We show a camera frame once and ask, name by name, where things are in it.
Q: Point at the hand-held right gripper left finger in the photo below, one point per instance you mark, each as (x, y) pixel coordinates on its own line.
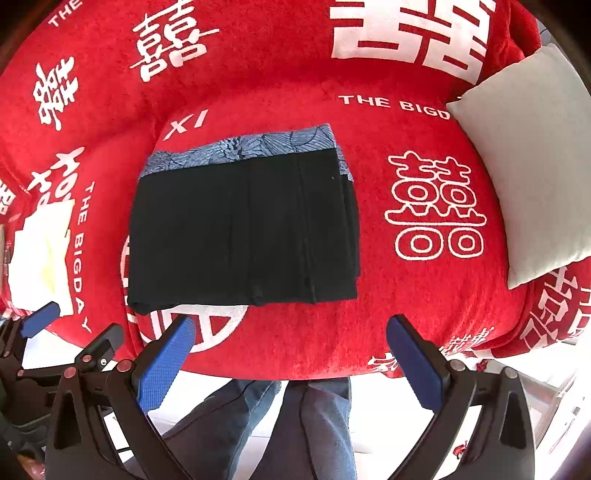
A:
(161, 364)

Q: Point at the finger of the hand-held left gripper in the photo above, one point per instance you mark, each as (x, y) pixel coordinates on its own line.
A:
(39, 319)
(102, 344)

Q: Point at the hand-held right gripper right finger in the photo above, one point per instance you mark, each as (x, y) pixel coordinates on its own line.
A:
(415, 364)

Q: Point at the black pants with grey waistband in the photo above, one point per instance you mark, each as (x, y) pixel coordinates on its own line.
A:
(231, 230)

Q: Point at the pale yellow cloth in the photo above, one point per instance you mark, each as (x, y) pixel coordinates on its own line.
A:
(41, 258)

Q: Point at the person's left leg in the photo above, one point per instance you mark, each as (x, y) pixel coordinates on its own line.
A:
(217, 424)

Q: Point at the person's leg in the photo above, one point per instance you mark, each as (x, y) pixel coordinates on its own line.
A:
(309, 429)
(217, 424)

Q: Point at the person's right leg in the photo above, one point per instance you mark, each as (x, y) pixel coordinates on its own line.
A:
(309, 429)

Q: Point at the grey pillow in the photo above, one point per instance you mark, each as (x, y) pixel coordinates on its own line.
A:
(531, 175)

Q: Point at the red printed blanket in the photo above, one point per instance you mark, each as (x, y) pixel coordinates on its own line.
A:
(277, 92)

